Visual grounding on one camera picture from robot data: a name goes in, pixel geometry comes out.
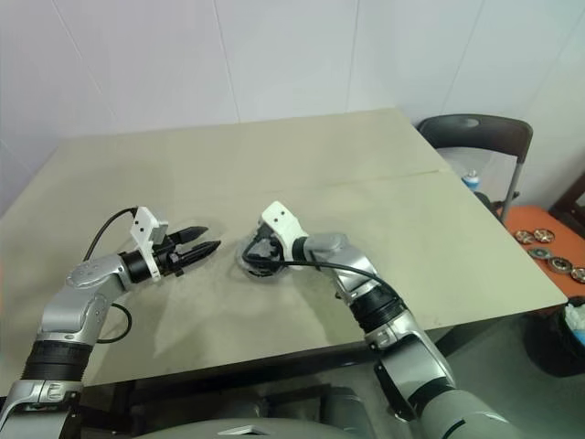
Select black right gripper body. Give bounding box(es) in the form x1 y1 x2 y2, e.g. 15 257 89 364
243 223 288 276

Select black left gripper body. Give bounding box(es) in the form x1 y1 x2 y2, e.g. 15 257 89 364
152 231 192 279

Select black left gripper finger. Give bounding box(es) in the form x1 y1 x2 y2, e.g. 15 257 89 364
181 240 223 266
175 224 211 246

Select grey stator housing copper windings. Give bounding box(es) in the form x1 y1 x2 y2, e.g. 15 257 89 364
234 232 293 279

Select grey robot torso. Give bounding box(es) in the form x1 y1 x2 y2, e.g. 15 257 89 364
196 402 412 439

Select dark folding chair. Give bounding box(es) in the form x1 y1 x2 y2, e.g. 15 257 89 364
416 113 535 220

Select orange stool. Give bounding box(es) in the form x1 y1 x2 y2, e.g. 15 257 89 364
502 205 585 294

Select black trash bin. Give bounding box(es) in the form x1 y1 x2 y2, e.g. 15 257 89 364
523 295 585 379

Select white crumpled rubbish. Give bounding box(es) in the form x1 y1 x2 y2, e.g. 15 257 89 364
563 301 585 348

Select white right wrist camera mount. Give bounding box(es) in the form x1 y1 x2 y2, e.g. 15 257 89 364
260 199 310 272

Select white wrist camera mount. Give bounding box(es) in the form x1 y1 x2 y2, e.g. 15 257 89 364
129 206 171 281
260 199 310 272

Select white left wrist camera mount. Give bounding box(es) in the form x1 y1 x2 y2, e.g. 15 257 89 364
129 206 171 281

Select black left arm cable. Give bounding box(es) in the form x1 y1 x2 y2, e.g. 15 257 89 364
86 208 139 344

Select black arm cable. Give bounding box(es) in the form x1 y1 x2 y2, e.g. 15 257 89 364
240 241 399 303
86 208 139 344

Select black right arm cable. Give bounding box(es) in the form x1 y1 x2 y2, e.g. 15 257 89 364
240 241 399 303

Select dark brown furniture frame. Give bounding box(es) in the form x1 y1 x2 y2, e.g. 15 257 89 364
549 176 585 221

